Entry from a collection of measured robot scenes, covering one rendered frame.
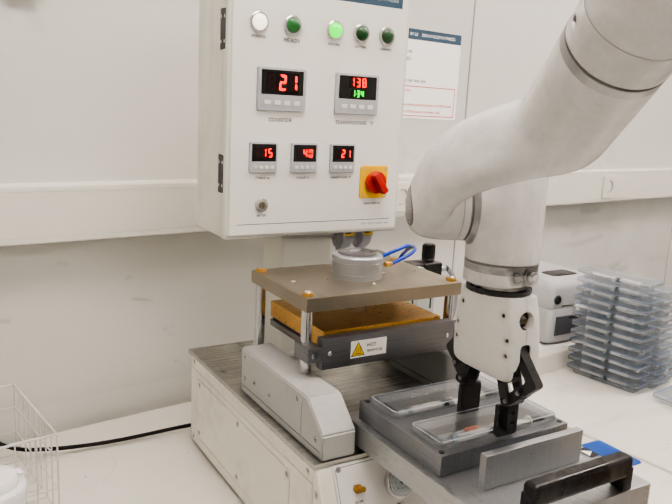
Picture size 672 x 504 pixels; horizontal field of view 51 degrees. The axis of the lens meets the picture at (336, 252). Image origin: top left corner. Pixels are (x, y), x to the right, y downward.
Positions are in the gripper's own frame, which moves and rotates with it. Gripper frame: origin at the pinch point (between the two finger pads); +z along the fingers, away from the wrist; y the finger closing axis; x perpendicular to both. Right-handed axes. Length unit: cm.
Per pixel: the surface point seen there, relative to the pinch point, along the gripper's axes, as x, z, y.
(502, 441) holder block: 0.9, 2.1, -3.9
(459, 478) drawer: 8.0, 4.5, -5.0
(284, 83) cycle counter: 7, -38, 42
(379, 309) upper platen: -3.3, -4.5, 28.1
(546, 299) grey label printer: -78, 10, 61
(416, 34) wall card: -48, -53, 83
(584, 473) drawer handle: 0.4, 0.7, -15.0
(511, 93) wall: -85, -41, 88
